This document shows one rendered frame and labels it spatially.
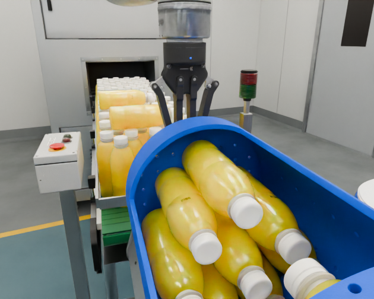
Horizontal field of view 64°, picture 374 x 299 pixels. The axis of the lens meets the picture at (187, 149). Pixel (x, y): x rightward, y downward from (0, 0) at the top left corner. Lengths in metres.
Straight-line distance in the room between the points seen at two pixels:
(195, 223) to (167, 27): 0.31
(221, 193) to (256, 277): 0.11
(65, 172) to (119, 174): 0.15
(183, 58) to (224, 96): 5.12
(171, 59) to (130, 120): 0.42
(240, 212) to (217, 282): 0.14
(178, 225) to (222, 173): 0.09
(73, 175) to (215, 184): 0.48
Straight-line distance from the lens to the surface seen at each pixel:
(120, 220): 0.87
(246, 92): 1.14
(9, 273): 2.30
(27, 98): 4.85
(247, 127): 1.18
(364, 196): 0.79
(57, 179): 0.83
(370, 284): 0.22
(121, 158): 0.86
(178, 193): 0.48
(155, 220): 0.52
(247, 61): 5.80
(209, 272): 0.50
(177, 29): 0.52
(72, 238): 1.01
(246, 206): 0.39
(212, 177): 0.43
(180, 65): 0.55
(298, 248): 0.42
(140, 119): 0.92
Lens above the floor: 1.37
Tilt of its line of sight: 20 degrees down
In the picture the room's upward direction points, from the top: straight up
